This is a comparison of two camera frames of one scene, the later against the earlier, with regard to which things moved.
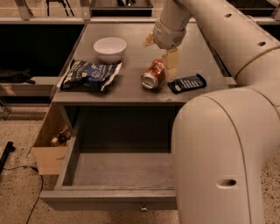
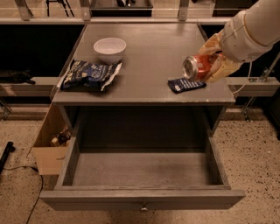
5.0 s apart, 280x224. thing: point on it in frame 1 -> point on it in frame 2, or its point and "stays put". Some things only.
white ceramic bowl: x=109 y=50 stays put
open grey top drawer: x=113 y=179 stays put
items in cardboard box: x=61 y=139 stays put
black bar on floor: x=9 y=148 stays put
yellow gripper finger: x=149 y=40 -> x=213 y=45
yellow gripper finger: x=171 y=62 -> x=222 y=66
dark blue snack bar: x=185 y=83 stays put
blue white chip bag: x=87 y=75 stays put
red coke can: x=154 y=76 -> x=197 y=67
